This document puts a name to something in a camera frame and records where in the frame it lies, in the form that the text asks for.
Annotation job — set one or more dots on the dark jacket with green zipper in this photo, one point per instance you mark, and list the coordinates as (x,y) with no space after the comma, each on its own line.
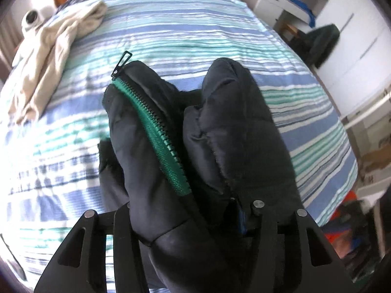
(220,113)

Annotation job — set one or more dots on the orange and blue bag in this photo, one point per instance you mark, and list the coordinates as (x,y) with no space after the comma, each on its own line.
(342,232)

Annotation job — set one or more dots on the cardboard boxes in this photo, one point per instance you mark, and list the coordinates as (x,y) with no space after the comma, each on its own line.
(375,158)

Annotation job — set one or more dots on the blue cloth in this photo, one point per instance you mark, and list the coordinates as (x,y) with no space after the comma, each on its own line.
(305,7)

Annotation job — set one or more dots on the white rail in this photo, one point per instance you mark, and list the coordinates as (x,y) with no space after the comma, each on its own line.
(366,110)

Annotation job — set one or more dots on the beige cloth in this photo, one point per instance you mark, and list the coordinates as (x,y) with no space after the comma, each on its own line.
(45,55)

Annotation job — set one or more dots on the white desk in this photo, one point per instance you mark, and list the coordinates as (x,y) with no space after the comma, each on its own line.
(268,1)

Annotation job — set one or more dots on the blue green striped bedspread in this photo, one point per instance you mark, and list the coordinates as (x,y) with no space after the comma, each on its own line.
(183,30)

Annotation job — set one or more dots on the white round device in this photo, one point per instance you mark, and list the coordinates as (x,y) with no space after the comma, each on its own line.
(30,19)

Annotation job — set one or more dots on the wooden stool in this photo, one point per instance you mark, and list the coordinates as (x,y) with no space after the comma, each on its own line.
(290,30)

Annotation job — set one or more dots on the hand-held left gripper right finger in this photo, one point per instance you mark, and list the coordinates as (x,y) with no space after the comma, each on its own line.
(242,222)

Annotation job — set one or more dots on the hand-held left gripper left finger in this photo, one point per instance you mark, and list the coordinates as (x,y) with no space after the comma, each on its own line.
(122,235)

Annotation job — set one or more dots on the white wardrobe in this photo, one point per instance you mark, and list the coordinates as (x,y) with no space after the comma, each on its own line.
(360,42)

